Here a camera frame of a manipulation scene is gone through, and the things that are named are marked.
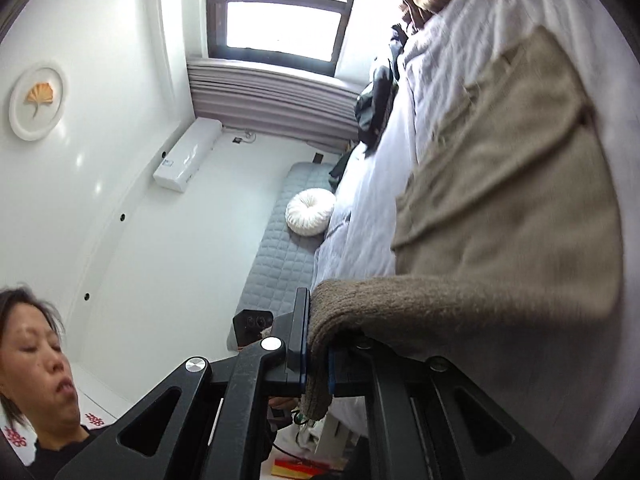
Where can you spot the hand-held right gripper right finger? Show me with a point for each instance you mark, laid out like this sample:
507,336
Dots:
345,377

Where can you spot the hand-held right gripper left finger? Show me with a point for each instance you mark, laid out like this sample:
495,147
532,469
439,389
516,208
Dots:
302,360

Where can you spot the brown knit sweater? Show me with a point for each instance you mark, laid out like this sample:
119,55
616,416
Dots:
500,210

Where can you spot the black clothes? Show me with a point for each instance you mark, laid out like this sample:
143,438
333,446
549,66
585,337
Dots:
375,105

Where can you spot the grey quilted headboard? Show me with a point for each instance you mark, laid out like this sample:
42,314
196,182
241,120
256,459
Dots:
280,260

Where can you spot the red yellow box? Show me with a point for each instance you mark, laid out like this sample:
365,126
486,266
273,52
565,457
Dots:
305,467

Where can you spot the white round pillow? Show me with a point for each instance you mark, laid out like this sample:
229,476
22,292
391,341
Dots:
310,212

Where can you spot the dark cloth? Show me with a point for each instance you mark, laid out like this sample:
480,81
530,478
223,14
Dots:
340,170

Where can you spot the white air conditioner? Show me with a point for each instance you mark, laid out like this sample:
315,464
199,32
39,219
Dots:
187,155

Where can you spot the lavender embossed bed blanket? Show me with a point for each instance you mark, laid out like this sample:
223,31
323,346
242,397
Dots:
380,160

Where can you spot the person's head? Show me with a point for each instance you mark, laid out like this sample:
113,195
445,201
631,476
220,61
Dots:
35,360

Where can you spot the person's black shirt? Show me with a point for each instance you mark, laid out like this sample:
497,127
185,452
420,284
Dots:
65,455

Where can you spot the grey pleated curtain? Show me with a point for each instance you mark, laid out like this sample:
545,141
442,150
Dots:
270,95

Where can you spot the window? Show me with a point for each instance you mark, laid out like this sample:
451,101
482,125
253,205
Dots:
280,15

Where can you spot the dark brown garment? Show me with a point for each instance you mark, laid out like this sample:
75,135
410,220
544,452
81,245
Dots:
412,15

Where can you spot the round leaf wall decoration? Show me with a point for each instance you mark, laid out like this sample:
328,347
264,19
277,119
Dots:
37,102

